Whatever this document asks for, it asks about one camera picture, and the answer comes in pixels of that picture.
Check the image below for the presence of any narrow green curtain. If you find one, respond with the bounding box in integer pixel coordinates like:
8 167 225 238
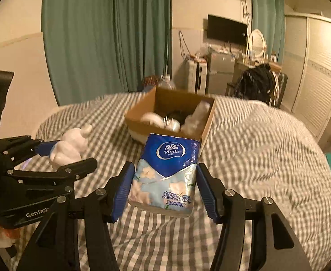
250 0 286 64

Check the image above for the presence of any chair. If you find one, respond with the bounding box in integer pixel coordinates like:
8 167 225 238
226 72 288 109

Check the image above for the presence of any white bear toy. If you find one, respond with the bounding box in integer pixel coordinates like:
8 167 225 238
49 124 93 170

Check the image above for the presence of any blue tissue packet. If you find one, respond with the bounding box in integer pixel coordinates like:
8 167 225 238
127 133 201 218

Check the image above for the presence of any dark patterned bag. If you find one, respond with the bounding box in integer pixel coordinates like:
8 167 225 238
142 75 162 89

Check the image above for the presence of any wide green curtain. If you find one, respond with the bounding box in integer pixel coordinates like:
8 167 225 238
41 0 118 106

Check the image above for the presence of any green window curtain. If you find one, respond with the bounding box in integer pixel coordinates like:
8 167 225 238
113 0 173 91

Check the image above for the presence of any grey small fridge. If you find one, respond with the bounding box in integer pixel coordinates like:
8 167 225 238
207 52 235 95

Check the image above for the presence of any clear water jug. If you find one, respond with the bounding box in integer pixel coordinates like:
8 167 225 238
158 74 176 90

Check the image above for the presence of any black backpack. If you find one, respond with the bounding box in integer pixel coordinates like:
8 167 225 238
234 64 276 102

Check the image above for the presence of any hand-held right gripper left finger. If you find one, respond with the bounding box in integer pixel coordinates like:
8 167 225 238
16 161 136 271

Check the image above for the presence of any white louvred wardrobe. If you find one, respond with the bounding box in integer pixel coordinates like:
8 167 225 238
278 13 331 147

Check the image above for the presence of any checkered bed blanket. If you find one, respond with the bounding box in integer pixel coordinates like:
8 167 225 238
19 92 331 271

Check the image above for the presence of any black wall television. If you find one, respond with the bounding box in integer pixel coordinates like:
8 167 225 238
207 14 248 46

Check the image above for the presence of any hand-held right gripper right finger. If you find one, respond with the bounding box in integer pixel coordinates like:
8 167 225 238
195 163 312 271

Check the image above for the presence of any white oval vanity mirror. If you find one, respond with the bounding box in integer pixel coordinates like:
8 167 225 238
247 29 266 60

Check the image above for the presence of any white cloth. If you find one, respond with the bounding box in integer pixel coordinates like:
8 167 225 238
181 100 211 134

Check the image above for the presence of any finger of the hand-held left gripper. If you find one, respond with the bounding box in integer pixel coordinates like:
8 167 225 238
0 135 59 170
7 157 98 187

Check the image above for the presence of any black plastic bag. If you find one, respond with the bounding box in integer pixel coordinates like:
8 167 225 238
168 111 194 122

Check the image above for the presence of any brown cardboard box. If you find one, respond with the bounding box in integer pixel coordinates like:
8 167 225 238
124 86 217 147

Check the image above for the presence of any wall cable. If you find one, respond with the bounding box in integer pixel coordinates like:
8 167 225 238
179 31 192 60

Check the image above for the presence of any clear plastic bag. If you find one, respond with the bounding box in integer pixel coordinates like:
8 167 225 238
196 45 211 60

